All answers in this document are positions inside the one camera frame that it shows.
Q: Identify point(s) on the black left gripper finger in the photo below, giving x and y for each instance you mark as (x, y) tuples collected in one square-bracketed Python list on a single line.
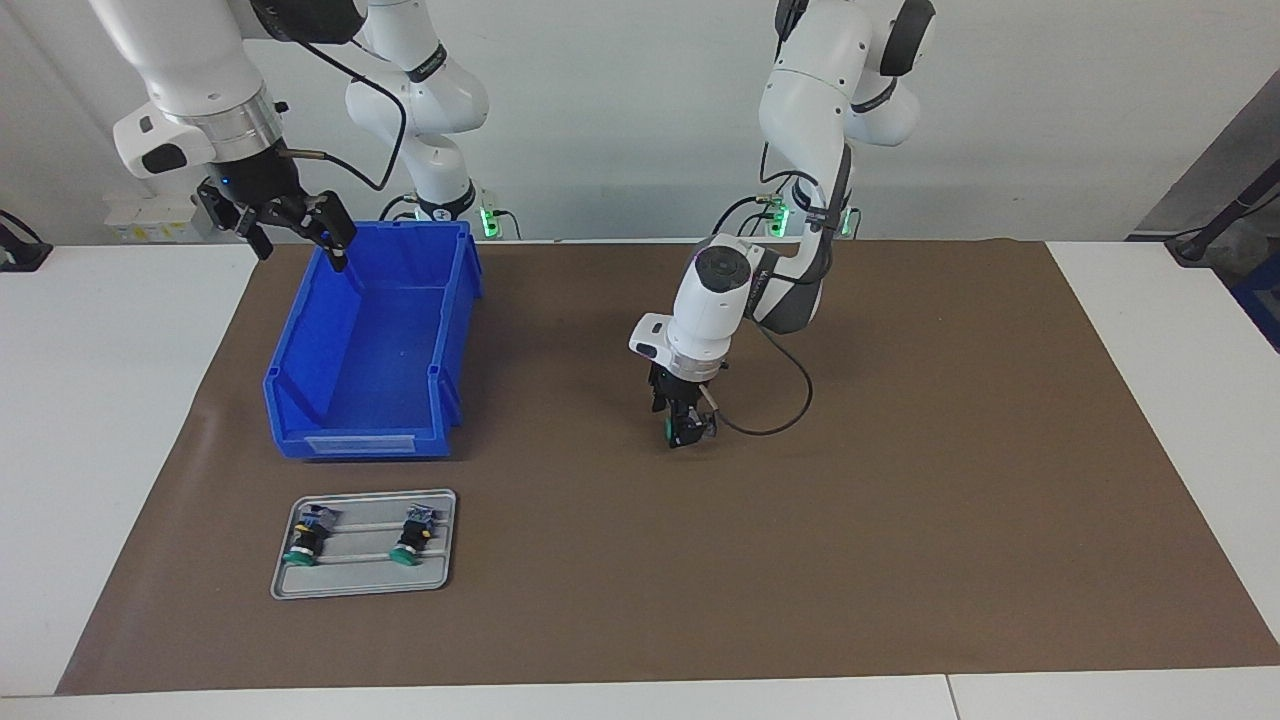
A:
[(708, 425), (684, 422)]

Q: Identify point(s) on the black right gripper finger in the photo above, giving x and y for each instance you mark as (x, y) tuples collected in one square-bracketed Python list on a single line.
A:
[(325, 218), (232, 218)]

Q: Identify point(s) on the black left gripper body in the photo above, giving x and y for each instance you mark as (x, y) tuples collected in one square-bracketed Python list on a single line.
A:
[(675, 388)]

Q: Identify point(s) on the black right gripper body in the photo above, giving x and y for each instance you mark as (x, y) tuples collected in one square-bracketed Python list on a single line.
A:
[(258, 180)]

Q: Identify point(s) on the green push button switch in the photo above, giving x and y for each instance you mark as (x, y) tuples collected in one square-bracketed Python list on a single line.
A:
[(415, 538), (306, 540), (668, 433)]

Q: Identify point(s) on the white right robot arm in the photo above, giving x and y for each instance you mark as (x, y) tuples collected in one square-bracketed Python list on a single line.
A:
[(190, 60)]

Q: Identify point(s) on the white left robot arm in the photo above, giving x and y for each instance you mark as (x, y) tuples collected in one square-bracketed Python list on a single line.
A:
[(810, 100)]

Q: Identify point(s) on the white cardboard box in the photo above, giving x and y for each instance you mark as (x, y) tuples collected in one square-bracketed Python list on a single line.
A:
[(140, 222)]

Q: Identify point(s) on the blue plastic storage bin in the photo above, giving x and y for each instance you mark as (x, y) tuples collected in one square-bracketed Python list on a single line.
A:
[(380, 350)]

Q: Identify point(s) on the green lit base connector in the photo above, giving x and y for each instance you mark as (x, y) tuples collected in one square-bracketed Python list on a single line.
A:
[(778, 218), (490, 220)]

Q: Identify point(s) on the brown table mat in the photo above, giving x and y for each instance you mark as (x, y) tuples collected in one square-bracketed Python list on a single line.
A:
[(800, 580)]

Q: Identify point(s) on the grey metal tray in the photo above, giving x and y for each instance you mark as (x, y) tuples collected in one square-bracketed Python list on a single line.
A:
[(360, 582)]

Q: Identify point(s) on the black stand pole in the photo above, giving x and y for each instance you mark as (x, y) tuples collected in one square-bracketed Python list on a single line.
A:
[(1215, 225)]

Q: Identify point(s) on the blue crate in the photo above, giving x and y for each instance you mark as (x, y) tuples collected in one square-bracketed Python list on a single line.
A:
[(1262, 310)]

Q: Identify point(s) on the black clamp mount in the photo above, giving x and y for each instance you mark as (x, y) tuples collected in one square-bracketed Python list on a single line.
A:
[(20, 250)]

